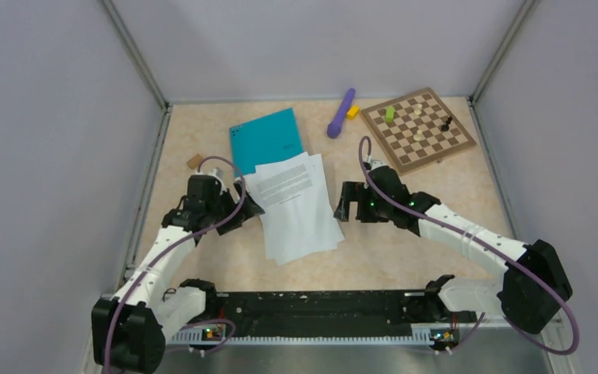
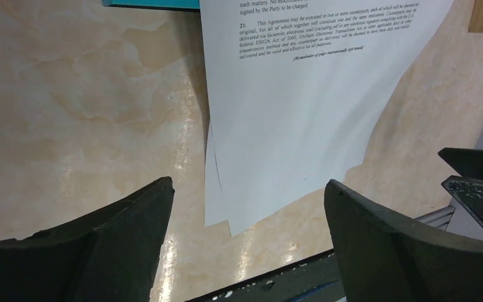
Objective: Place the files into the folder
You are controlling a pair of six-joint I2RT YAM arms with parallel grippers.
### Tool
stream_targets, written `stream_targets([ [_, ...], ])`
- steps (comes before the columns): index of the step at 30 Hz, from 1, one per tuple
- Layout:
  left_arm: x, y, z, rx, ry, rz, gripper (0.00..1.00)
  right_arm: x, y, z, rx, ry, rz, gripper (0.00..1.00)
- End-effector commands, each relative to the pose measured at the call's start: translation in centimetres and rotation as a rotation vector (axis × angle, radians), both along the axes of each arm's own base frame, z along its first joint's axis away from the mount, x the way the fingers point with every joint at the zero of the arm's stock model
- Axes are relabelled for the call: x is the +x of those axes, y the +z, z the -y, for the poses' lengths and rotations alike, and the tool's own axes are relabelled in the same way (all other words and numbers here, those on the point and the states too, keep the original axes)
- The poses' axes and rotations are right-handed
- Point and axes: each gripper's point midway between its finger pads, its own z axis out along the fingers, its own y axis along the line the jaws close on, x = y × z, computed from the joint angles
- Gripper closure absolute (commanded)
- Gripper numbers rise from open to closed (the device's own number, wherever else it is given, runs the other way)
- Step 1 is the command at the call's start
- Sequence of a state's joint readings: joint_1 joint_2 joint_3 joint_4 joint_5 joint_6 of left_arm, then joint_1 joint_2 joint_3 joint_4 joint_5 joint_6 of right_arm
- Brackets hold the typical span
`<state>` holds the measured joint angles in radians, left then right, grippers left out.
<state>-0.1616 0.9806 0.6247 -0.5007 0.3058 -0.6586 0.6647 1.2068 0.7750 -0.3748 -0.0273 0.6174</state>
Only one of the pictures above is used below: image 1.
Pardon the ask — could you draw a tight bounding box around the green block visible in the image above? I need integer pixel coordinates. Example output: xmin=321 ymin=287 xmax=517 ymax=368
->
xmin=385 ymin=106 xmax=396 ymax=123

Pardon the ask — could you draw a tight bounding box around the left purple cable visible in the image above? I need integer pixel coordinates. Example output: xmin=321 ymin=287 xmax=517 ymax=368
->
xmin=102 ymin=155 xmax=248 ymax=374

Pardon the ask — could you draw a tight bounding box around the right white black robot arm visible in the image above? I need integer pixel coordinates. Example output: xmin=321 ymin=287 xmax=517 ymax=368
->
xmin=334 ymin=161 xmax=573 ymax=334

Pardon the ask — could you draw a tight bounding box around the black chess piece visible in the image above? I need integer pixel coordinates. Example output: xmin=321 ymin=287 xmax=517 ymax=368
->
xmin=441 ymin=117 xmax=453 ymax=132

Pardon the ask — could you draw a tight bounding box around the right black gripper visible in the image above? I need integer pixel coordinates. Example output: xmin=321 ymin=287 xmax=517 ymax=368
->
xmin=335 ymin=180 xmax=392 ymax=223

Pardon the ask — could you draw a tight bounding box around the wooden chessboard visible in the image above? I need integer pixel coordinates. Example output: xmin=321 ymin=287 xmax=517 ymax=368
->
xmin=360 ymin=87 xmax=477 ymax=175

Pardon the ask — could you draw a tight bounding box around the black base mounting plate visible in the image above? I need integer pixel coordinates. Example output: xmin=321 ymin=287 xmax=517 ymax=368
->
xmin=205 ymin=290 xmax=477 ymax=338

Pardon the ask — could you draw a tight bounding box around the aluminium front rail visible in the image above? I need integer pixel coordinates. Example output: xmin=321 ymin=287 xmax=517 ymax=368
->
xmin=167 ymin=324 xmax=460 ymax=350

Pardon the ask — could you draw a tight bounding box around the yellow block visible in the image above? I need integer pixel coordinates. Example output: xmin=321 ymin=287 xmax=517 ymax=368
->
xmin=346 ymin=105 xmax=360 ymax=120

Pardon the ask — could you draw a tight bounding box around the white printed paper stack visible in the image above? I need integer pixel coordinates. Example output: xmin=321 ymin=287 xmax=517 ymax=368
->
xmin=246 ymin=152 xmax=344 ymax=266

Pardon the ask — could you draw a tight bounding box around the purple cylindrical handle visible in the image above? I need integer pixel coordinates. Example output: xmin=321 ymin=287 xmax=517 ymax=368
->
xmin=326 ymin=88 xmax=356 ymax=139

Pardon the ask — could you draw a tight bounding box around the white chess piece lower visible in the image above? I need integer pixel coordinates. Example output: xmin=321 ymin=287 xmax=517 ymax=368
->
xmin=413 ymin=130 xmax=425 ymax=142

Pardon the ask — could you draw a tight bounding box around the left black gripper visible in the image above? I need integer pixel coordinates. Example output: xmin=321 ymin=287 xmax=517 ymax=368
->
xmin=206 ymin=180 xmax=264 ymax=235

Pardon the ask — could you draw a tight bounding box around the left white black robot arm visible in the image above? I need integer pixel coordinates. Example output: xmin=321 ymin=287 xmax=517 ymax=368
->
xmin=91 ymin=170 xmax=264 ymax=373

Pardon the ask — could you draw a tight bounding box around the teal folder black inside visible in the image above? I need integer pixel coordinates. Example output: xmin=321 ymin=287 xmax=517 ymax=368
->
xmin=228 ymin=108 xmax=304 ymax=175

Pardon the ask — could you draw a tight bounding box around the small brown wooden block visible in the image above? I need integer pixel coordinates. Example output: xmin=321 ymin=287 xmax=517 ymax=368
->
xmin=186 ymin=153 xmax=204 ymax=170

